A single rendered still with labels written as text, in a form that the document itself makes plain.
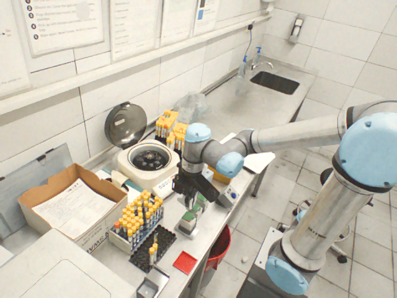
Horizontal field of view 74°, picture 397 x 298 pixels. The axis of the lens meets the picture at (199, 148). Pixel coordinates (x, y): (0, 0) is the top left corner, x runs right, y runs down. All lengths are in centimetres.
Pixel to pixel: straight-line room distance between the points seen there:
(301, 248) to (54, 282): 57
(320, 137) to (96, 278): 62
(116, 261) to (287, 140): 71
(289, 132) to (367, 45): 236
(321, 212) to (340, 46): 252
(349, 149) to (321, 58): 258
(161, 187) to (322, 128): 73
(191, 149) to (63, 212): 57
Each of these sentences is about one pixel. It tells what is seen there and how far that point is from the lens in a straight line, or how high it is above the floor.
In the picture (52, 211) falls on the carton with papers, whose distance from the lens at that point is 113.
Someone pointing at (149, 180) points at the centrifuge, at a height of 98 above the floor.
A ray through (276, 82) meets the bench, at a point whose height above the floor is 80.
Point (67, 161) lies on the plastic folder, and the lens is 121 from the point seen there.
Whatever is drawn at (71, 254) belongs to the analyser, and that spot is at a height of 117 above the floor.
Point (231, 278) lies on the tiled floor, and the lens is 204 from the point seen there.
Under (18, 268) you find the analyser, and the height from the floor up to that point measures 117.
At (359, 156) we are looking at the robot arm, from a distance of 53.
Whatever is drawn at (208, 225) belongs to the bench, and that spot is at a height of 88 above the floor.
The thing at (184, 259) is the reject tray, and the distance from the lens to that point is 104.
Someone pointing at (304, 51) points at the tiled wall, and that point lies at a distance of 309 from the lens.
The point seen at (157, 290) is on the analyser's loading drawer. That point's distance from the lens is 93.
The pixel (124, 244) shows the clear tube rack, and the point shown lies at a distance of 101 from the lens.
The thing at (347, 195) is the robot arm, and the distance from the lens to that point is 60.
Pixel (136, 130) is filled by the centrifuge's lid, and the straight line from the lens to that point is 135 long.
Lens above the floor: 178
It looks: 37 degrees down
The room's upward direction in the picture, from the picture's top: 10 degrees clockwise
